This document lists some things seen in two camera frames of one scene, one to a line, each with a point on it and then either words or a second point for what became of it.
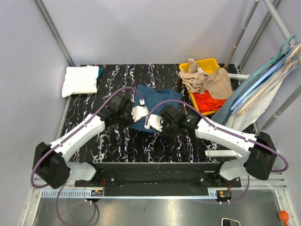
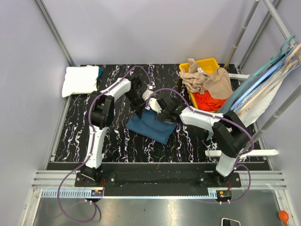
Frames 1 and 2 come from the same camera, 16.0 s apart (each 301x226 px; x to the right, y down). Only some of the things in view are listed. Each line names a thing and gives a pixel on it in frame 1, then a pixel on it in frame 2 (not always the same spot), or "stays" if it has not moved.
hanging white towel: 255,113 stays
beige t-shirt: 216,84 stays
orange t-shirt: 206,103 stays
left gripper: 129,110 -> 139,108
